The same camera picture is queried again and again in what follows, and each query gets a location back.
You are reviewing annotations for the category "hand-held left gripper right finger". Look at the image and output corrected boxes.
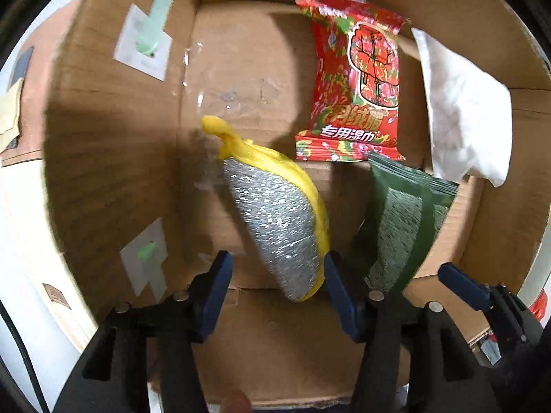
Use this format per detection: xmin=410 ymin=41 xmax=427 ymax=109
xmin=323 ymin=251 xmax=511 ymax=413

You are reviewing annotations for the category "green scouring pad packet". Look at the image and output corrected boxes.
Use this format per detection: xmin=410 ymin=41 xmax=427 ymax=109
xmin=361 ymin=151 xmax=459 ymax=295

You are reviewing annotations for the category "brown cardboard box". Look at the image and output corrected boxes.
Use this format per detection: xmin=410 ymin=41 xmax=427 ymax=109
xmin=43 ymin=0 xmax=551 ymax=409

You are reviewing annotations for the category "red object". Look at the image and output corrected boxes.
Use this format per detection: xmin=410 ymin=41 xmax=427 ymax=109
xmin=529 ymin=289 xmax=551 ymax=324

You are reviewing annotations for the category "red floral wet wipes packet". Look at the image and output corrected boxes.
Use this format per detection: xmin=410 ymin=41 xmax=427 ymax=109
xmin=295 ymin=0 xmax=412 ymax=164

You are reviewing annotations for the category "black cable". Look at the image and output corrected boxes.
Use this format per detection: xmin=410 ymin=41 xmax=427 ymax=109
xmin=0 ymin=300 xmax=51 ymax=413

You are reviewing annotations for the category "grey tape piece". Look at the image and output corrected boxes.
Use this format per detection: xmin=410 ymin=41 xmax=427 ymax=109
xmin=10 ymin=46 xmax=34 ymax=85

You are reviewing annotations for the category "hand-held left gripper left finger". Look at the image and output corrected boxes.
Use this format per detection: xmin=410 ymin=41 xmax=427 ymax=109
xmin=52 ymin=250 xmax=235 ymax=413

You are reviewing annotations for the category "white label with green tape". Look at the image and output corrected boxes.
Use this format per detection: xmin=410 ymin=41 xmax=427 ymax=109
xmin=119 ymin=217 xmax=169 ymax=298
xmin=113 ymin=0 xmax=175 ymax=82

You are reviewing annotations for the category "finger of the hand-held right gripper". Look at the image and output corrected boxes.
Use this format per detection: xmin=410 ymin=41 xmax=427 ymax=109
xmin=438 ymin=263 xmax=542 ymax=346

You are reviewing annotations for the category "beige tape piece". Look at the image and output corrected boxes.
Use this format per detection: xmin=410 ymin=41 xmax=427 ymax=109
xmin=0 ymin=79 xmax=25 ymax=148

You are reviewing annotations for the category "white soft pouch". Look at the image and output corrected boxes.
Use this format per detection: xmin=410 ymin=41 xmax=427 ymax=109
xmin=411 ymin=27 xmax=513 ymax=188

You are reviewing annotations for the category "yellow and silver scouring sponge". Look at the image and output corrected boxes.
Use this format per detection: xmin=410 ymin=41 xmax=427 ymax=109
xmin=201 ymin=115 xmax=331 ymax=303

